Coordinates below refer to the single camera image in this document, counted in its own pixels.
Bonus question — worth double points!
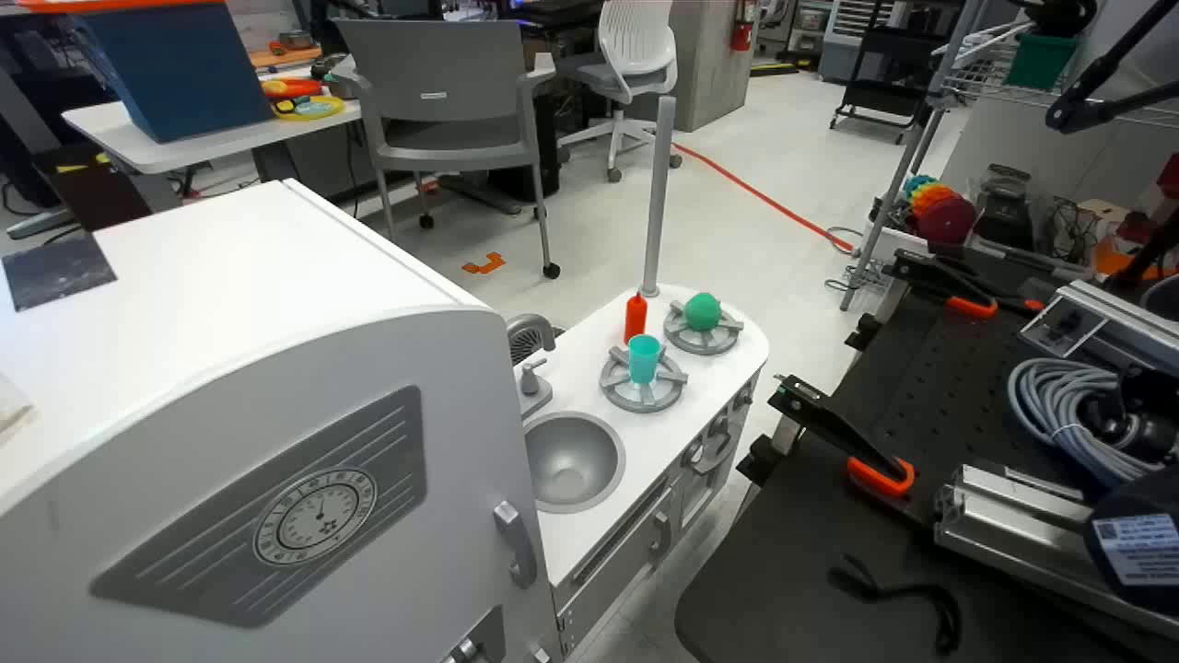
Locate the red fire extinguisher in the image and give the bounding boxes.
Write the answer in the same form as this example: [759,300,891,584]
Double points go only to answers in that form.
[728,0,759,54]

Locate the gray toy faucet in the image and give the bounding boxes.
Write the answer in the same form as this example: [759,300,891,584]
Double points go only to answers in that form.
[506,311,568,418]

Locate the black strap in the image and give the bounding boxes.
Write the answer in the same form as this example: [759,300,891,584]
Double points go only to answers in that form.
[826,552,967,658]

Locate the black wire cart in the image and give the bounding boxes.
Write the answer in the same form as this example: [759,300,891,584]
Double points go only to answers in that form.
[829,0,972,145]

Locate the white office chair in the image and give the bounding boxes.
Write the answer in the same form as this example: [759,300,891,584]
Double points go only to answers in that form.
[556,0,685,189]

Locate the dark card sticker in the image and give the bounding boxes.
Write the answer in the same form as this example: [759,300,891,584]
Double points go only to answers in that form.
[0,232,120,311]

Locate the black device white label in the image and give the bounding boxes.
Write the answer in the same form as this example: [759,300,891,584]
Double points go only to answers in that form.
[1082,465,1179,618]

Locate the aluminium extrusion rail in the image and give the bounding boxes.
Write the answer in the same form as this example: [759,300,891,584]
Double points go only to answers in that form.
[931,455,1179,642]

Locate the black clamp orange handle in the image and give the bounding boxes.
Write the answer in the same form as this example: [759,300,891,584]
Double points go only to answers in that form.
[767,373,921,503]
[885,245,1045,325]

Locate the gray toy stove burner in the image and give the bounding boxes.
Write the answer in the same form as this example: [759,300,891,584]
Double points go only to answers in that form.
[598,342,692,417]
[663,294,746,362]

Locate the colourful toys pile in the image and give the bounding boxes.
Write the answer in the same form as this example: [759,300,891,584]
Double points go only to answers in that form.
[259,75,350,122]

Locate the white power box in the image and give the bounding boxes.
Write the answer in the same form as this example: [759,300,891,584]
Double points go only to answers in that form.
[1018,275,1179,380]

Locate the dark gray jar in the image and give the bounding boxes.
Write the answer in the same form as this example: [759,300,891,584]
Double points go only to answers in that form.
[972,162,1041,249]

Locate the green box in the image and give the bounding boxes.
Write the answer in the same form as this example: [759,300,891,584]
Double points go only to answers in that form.
[1004,29,1082,90]

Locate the green plush ball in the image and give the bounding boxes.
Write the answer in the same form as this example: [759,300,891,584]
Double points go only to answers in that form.
[681,288,724,336]

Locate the colourful rainbow ball toy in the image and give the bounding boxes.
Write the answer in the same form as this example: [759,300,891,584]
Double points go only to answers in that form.
[899,172,985,253]

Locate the teal toy cup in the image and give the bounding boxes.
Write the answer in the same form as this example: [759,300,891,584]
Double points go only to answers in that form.
[625,331,665,388]

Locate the gray cabinet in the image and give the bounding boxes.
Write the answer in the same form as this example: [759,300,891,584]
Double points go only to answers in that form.
[665,0,756,132]

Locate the gray office chair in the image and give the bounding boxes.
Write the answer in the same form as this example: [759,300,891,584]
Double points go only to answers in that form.
[333,13,565,283]

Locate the blue box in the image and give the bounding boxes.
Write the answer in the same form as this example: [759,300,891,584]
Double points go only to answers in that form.
[73,0,277,148]

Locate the white table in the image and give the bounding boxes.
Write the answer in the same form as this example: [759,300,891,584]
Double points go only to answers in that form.
[60,89,366,180]

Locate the black perforated table board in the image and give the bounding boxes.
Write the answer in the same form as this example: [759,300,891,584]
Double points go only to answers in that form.
[669,288,1179,663]

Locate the gray toy sink bowl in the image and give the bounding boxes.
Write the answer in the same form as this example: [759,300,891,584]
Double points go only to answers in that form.
[519,407,625,510]

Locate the coiled light blue cable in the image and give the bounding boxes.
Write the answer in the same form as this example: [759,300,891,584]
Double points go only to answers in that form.
[1004,352,1164,491]

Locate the silver tripod stand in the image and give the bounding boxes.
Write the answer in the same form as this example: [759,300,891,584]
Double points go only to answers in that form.
[823,103,972,311]

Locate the orange floor cable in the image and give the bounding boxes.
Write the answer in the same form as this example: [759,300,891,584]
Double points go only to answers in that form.
[669,138,858,257]

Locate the orange toy bottle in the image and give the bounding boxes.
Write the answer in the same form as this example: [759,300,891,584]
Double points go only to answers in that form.
[621,291,651,347]

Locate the gray vertical pole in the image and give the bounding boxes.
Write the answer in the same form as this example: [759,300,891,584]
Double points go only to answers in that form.
[637,90,681,300]

